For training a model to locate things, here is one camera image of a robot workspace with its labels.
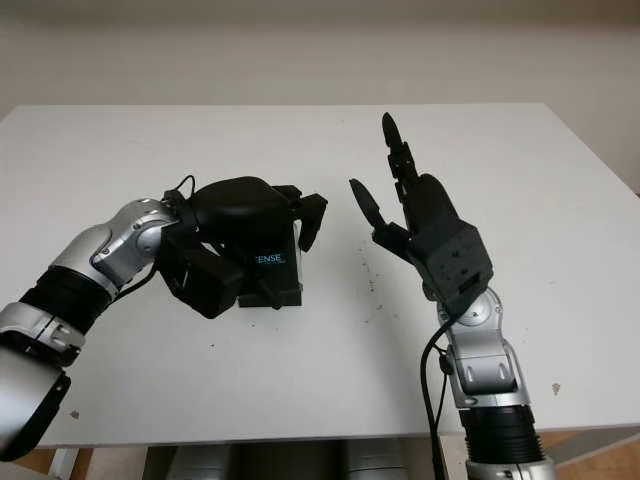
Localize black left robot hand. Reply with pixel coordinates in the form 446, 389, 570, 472
192, 175, 329, 312

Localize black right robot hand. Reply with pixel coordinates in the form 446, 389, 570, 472
348, 112, 466, 264

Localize black RealSense box lid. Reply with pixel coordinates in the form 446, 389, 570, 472
248, 223, 305, 292

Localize black box base with insert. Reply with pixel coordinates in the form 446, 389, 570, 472
238, 283, 305, 310

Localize grey left robot leg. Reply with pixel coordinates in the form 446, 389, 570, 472
167, 442, 234, 480

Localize grey robot leg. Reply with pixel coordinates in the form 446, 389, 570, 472
167, 442, 234, 480
344, 439, 407, 480

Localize dark robot pelvis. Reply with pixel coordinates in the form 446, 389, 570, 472
229, 442, 351, 480

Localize grey right robot leg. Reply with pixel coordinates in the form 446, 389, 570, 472
344, 439, 407, 480

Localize white table leg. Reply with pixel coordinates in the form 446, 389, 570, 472
49, 446, 77, 480

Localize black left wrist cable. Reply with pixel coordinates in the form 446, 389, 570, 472
117, 174, 197, 302

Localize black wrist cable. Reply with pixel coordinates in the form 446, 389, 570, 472
419, 319, 454, 480
117, 174, 197, 302

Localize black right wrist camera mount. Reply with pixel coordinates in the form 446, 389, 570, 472
407, 219, 496, 317

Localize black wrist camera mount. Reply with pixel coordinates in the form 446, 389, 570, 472
407, 219, 496, 317
159, 230, 245, 321

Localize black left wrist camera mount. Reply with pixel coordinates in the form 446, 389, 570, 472
159, 230, 245, 321

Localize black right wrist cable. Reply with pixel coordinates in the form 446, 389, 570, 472
419, 319, 454, 480

